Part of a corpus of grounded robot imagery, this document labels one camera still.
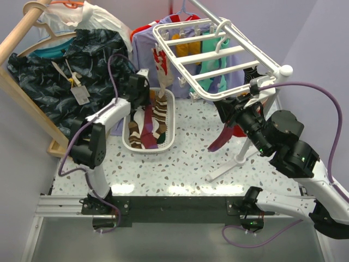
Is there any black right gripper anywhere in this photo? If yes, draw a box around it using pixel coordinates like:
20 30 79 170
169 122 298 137
213 90 270 154

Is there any maroon purple striped sock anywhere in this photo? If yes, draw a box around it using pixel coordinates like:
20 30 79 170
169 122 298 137
141 104 158 150
208 125 233 152

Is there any white plastic sock hanger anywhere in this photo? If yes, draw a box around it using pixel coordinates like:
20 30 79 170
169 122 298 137
152 16 280 102

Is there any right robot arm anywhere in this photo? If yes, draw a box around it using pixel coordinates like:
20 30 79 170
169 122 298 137
214 94 348 240

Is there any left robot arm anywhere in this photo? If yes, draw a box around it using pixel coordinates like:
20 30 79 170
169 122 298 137
63 71 149 214

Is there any wooden clothes hanger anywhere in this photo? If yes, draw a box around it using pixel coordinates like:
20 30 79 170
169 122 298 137
16 2 79 57

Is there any orange plastic hanger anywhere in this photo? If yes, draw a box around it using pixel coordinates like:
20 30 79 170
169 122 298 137
50 1 84 9

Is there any brown striped sock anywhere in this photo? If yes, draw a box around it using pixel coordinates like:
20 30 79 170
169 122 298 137
128 94 167 149

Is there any cream red chicken sock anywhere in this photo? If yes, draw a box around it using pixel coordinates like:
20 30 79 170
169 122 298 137
152 48 174 98

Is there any black white striped sock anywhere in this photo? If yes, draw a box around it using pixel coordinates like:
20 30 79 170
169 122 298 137
243 66 265 85

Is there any mint green patterned sock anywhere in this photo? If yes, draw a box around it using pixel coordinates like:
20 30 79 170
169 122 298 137
206 38 230 93
188 38 227 93

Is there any lavender shirt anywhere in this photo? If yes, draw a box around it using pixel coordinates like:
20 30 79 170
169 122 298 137
131 26 244 98

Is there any white perforated plastic basket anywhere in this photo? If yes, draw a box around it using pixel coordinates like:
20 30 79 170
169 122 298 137
122 90 176 154

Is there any white rack foot base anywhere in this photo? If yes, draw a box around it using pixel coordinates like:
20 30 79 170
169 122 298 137
206 147 260 183

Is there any paper price tag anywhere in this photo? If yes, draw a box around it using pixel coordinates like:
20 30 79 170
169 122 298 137
71 86 90 105

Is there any mustard yellow sock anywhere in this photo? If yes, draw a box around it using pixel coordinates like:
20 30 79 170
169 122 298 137
172 34 189 57
188 41 202 55

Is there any dark patterned shirt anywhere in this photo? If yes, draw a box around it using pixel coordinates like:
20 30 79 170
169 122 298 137
7 29 133 137

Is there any red garment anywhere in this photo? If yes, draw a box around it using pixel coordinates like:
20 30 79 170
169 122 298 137
130 15 202 41

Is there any teal shirt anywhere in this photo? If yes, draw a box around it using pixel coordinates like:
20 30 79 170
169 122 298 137
29 38 73 58

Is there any wooden clothes rack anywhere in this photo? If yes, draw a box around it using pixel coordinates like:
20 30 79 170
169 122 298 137
0 0 115 159

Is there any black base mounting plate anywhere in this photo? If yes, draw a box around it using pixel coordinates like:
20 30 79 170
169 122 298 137
79 193 265 230

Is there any white plastic bag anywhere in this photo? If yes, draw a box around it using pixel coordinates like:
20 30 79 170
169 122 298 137
38 1 133 55

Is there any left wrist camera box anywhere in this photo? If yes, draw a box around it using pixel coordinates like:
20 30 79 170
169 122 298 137
136 69 150 87

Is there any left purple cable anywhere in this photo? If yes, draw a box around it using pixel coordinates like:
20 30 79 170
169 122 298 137
57 53 137 234

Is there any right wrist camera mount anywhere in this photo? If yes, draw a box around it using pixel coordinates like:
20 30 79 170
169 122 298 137
244 76 276 108

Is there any blue wire hanger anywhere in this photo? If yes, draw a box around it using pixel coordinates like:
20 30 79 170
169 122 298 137
168 0 201 22

